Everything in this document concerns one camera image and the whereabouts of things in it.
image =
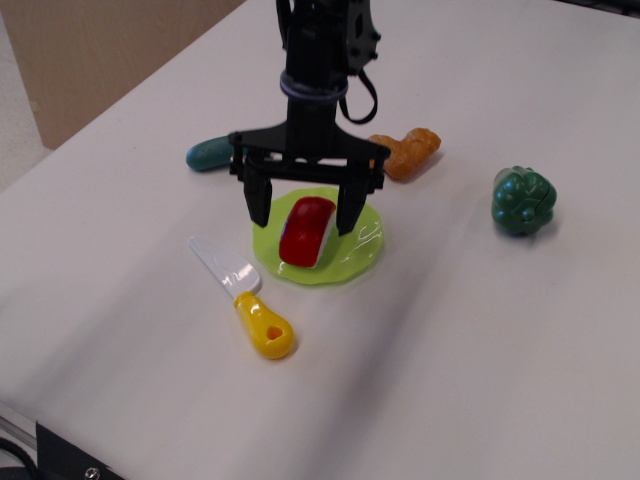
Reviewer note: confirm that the light green plastic plate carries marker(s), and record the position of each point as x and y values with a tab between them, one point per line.
344	256

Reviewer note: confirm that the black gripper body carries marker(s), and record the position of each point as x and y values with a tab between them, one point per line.
308	146

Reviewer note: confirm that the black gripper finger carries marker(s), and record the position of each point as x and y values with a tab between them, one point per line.
351	201
258	196

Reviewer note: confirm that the black corner bracket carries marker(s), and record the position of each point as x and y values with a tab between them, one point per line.
57	458

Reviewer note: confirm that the red toy sushi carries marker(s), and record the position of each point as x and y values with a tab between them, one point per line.
306	231

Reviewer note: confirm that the teal toy cucumber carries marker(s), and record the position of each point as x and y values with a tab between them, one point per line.
212	154

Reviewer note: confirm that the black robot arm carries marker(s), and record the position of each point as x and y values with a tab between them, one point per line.
326	43

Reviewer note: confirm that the green toy bell pepper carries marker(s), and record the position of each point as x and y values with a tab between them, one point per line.
523	200

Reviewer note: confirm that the brown toy chicken piece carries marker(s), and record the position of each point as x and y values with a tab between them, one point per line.
409	154

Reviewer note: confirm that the toy knife yellow handle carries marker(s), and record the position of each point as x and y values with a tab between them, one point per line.
270	334

